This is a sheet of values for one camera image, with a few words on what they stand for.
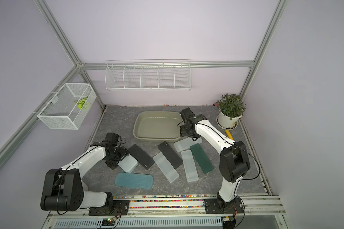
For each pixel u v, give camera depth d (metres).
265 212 0.74
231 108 0.91
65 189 0.42
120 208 0.74
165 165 0.87
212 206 0.74
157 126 1.11
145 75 1.00
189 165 0.87
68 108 0.83
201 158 0.90
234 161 0.47
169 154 0.91
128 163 0.89
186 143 0.97
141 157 0.90
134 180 0.83
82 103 0.81
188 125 0.63
